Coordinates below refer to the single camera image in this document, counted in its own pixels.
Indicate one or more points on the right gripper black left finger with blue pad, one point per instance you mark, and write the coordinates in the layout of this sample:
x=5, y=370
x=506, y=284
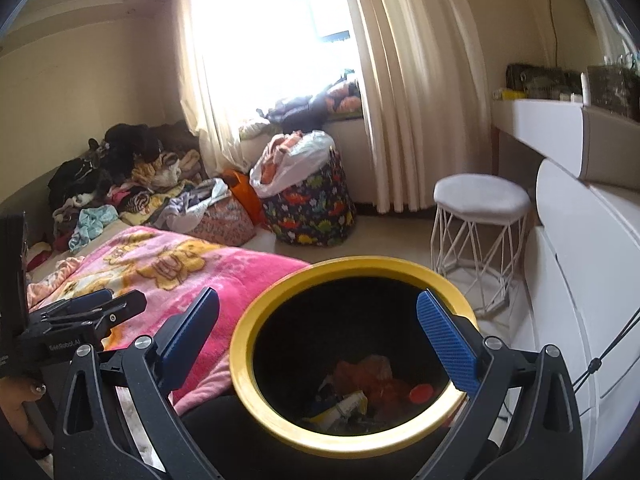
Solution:
x=92, y=439

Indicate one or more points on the other gripper black clamp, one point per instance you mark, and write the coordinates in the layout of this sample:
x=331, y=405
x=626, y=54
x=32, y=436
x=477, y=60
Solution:
x=57, y=330

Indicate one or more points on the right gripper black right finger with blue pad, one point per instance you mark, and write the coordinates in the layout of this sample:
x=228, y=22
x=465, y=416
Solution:
x=521, y=421

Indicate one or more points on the red plastic bottle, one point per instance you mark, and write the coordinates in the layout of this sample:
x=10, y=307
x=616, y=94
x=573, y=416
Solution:
x=421, y=394

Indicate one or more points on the yellow rimmed black trash bin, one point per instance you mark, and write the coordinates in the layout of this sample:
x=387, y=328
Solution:
x=286, y=345

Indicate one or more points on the person hand painted nails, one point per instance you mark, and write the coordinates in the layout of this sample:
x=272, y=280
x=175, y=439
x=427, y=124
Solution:
x=15, y=393

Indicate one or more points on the light blue garment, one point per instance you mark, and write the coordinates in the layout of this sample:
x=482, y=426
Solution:
x=92, y=224

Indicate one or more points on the pink cartoon fleece blanket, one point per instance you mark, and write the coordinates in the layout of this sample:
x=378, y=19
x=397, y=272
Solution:
x=171, y=270

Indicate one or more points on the white dressing table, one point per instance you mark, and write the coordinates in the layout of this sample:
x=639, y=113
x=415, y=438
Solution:
x=581, y=263

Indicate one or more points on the red plastic wrapper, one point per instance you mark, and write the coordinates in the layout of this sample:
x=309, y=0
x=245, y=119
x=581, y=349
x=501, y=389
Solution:
x=373, y=376

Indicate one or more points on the yellow snack wrapper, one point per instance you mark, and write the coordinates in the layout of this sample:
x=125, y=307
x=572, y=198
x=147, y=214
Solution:
x=356, y=402

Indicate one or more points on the pile of clothes on bed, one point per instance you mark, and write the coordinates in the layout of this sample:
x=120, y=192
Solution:
x=132, y=172

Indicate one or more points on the floral fabric bag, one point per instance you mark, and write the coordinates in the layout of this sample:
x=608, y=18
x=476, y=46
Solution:
x=209, y=212

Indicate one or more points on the orange bag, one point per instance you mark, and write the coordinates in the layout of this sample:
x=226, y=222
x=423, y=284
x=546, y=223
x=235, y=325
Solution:
x=244, y=193

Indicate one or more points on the dinosaur print laundry basket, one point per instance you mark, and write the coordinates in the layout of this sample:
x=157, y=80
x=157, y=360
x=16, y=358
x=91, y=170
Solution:
x=317, y=211

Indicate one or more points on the white plastic bag with clothes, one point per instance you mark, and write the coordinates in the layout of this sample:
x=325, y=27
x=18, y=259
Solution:
x=288, y=159

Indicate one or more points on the clothes on window sill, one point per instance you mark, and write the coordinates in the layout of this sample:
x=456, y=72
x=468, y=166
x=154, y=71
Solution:
x=341, y=101

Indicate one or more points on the dark items on dresser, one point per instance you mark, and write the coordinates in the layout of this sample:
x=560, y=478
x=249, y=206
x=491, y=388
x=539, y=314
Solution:
x=613, y=88

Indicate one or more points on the cream curtain left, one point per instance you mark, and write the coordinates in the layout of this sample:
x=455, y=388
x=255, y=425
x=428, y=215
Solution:
x=206, y=86

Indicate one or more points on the cream curtain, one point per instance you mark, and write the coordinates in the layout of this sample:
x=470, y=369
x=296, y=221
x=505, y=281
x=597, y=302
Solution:
x=424, y=94
x=206, y=86

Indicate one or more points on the cream curtain right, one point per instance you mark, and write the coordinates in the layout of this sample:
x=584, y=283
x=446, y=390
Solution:
x=424, y=94

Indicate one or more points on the white wire frame stool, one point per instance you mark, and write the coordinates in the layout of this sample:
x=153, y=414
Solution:
x=478, y=236

